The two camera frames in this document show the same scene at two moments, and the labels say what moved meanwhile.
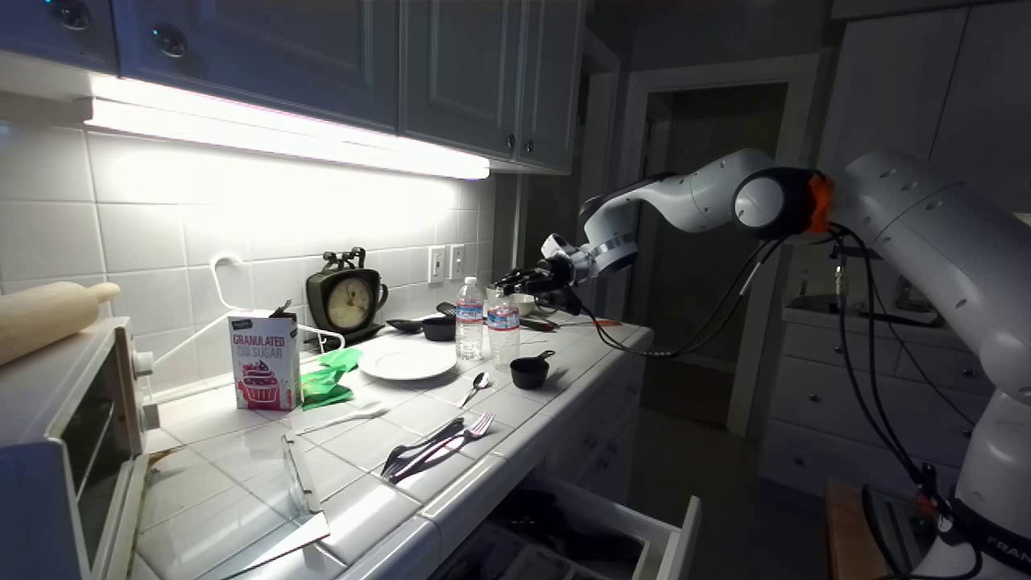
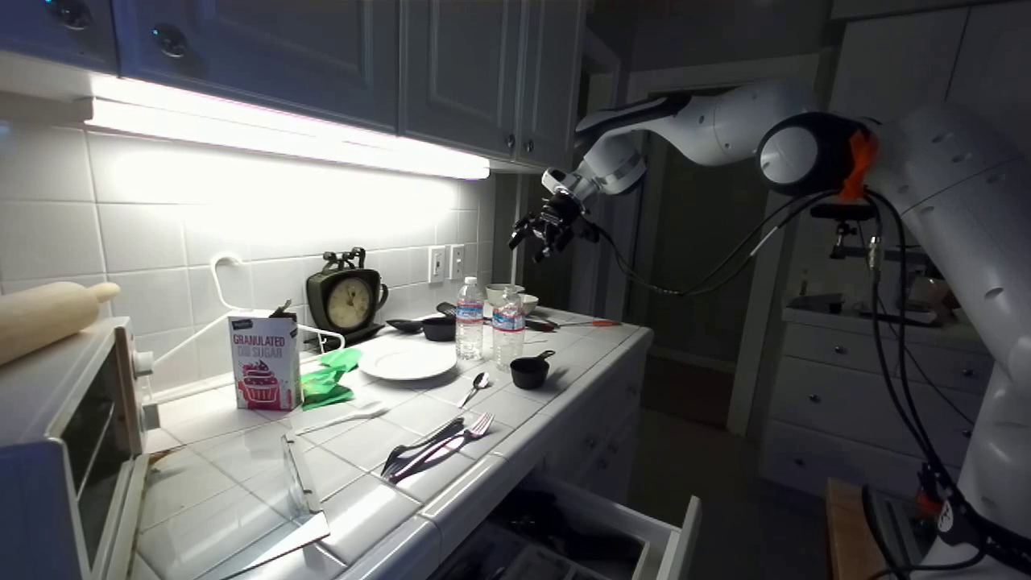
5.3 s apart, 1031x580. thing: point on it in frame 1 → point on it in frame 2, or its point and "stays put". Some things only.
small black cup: [531, 373] stays put
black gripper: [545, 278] → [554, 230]
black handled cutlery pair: [434, 447] stays put
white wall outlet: [435, 261] stays put
